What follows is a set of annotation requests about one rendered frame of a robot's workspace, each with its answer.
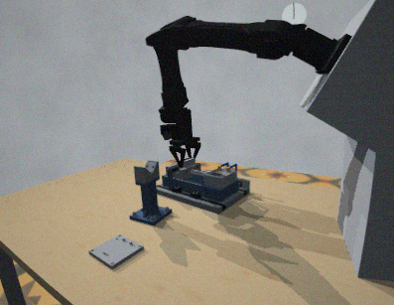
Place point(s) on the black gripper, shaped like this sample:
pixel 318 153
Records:
pixel 185 138

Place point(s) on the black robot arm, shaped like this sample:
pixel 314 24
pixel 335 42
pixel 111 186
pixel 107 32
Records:
pixel 273 38

